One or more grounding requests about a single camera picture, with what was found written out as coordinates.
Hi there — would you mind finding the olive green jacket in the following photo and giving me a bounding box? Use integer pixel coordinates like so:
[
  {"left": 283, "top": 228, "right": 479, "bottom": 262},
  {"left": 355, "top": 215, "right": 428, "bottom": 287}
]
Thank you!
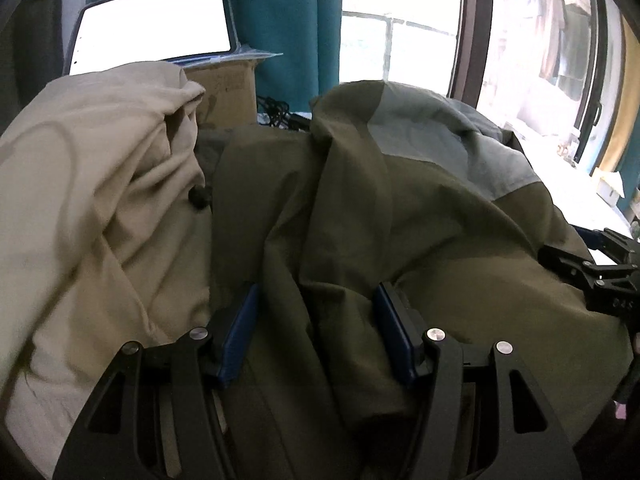
[{"left": 195, "top": 81, "right": 631, "bottom": 479}]

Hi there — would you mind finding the yellow and teal right curtain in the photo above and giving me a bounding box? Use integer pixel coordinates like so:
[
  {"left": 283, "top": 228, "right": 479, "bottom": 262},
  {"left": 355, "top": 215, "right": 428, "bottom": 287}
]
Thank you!
[{"left": 598, "top": 18, "right": 639, "bottom": 211}]

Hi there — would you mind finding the beige garment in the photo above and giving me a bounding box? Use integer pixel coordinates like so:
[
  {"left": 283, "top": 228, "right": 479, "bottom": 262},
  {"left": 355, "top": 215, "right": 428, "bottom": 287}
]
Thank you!
[{"left": 1, "top": 62, "right": 210, "bottom": 479}]

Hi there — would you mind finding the hanging dark green garment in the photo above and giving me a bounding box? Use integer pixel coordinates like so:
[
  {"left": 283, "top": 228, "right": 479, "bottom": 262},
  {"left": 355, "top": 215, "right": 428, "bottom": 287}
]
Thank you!
[{"left": 558, "top": 3, "right": 591, "bottom": 101}]

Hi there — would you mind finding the hanging pink garment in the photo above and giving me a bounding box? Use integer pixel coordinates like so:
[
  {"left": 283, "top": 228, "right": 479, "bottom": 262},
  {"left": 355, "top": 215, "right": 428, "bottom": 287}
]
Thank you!
[{"left": 539, "top": 0, "right": 565, "bottom": 80}]

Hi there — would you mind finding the cardboard box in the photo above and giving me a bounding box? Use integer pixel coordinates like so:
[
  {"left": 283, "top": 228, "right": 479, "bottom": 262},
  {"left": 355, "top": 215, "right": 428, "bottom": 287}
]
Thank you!
[{"left": 184, "top": 60, "right": 257, "bottom": 128}]

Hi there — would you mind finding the balcony railing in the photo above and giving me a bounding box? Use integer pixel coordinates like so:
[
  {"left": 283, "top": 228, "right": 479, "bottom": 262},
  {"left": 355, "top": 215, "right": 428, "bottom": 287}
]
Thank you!
[{"left": 340, "top": 11, "right": 457, "bottom": 94}]

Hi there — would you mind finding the tablet with white screen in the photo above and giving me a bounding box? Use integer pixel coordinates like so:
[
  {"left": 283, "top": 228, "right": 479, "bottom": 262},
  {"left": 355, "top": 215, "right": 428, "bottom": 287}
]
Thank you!
[{"left": 65, "top": 0, "right": 239, "bottom": 75}]

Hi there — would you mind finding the teal left curtain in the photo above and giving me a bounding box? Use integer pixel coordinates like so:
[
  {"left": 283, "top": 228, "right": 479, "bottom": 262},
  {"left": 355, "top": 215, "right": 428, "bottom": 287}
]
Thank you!
[{"left": 88, "top": 0, "right": 342, "bottom": 112}]

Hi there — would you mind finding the black window frame post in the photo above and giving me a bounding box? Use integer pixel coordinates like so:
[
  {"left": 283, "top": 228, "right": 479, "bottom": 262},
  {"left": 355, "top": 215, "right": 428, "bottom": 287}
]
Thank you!
[{"left": 448, "top": 0, "right": 494, "bottom": 107}]

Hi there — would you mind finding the black cable bundle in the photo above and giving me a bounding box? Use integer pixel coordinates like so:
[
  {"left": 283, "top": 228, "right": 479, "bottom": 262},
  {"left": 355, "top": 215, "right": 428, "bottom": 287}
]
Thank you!
[{"left": 256, "top": 94, "right": 314, "bottom": 134}]

